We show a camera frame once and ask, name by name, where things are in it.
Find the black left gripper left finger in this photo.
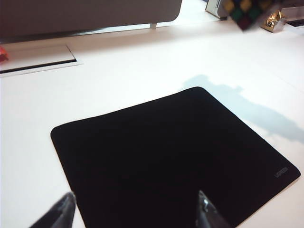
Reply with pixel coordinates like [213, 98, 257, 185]
[30, 191, 76, 228]

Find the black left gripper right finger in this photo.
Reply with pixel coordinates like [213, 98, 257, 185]
[196, 190, 236, 228]

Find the Rubik's cube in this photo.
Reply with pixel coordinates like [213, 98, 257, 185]
[223, 0, 283, 31]

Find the black UGREEN mouse pad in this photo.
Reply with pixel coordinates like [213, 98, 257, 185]
[50, 86, 301, 228]

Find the orange cloth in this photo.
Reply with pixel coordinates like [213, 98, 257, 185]
[0, 46, 9, 62]

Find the large grey desk divider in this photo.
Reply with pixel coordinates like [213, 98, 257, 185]
[0, 0, 182, 43]

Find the grey box device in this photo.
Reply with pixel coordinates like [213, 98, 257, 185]
[205, 0, 229, 21]

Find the black flat device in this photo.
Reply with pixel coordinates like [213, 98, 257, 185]
[286, 20, 304, 29]

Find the white desk cable lid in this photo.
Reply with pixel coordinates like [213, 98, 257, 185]
[0, 44, 84, 75]

